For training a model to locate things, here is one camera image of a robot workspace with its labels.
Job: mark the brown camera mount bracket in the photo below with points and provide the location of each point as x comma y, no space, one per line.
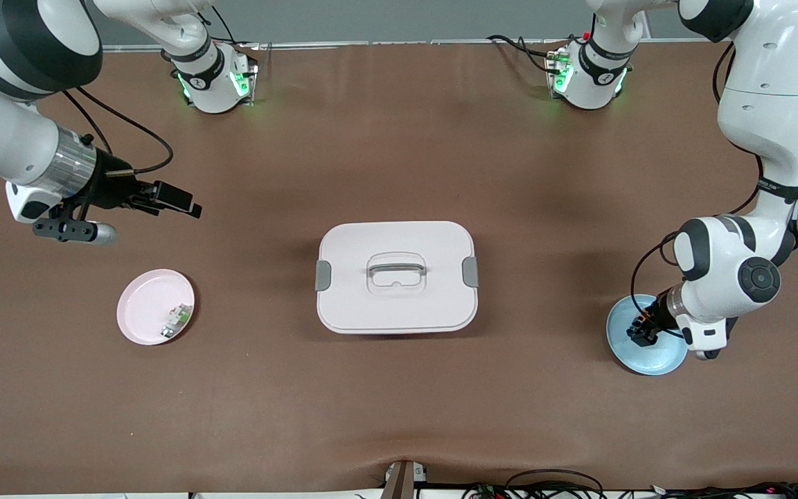
402,479

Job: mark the light blue round plate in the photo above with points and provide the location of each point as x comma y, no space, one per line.
648,360

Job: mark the grey box latch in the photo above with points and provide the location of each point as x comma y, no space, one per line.
470,272
323,276

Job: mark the small green white component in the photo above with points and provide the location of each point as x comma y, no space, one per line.
176,320

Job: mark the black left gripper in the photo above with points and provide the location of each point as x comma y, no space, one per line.
657,316

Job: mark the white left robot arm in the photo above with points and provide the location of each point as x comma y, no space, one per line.
766,104

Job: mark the pink round plate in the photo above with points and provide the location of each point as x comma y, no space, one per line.
146,305

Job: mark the brown table mat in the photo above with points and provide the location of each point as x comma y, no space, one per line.
399,138

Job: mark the white lidded storage box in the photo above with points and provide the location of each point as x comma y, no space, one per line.
399,305

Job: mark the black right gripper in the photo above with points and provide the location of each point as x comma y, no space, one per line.
109,188

